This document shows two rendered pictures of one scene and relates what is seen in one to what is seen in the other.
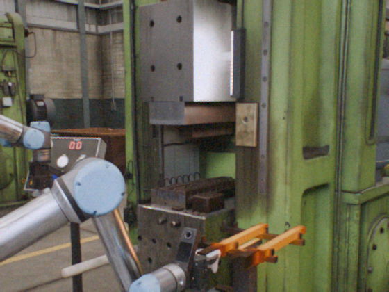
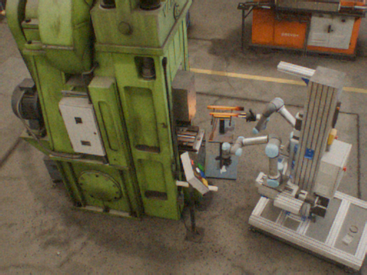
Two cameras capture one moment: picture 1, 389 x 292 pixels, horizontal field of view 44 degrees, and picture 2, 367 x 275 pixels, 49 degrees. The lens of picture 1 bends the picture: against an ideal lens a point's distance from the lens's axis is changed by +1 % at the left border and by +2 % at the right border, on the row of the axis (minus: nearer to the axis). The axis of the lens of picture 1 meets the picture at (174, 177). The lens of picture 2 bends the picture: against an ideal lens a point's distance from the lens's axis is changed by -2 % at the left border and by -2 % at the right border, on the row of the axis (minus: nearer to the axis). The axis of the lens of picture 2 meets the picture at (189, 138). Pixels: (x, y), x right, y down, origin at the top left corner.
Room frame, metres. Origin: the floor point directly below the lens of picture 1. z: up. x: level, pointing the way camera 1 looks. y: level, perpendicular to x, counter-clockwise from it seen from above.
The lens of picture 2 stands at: (3.42, 2.95, 4.06)
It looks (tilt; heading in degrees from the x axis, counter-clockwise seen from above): 44 degrees down; 246
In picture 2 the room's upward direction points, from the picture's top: 5 degrees counter-clockwise
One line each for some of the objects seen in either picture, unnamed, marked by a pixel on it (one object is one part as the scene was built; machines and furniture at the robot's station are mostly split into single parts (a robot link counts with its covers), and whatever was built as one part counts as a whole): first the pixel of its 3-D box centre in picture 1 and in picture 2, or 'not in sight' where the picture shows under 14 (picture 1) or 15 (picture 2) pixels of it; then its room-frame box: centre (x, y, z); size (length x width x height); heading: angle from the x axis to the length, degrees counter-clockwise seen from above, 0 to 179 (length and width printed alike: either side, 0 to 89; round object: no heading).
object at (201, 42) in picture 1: (204, 55); (172, 92); (2.17, -0.14, 1.56); 0.42 x 0.39 x 0.40; 139
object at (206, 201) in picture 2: not in sight; (202, 195); (2.01, 0.06, 0.01); 0.58 x 0.39 x 0.01; 49
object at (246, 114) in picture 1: (246, 124); not in sight; (1.93, -0.29, 1.27); 0.09 x 0.02 x 0.17; 49
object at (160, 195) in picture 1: (197, 190); (175, 138); (2.20, -0.11, 0.96); 0.42 x 0.20 x 0.09; 139
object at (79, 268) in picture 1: (101, 261); (197, 185); (2.20, 0.35, 0.62); 0.44 x 0.05 x 0.05; 139
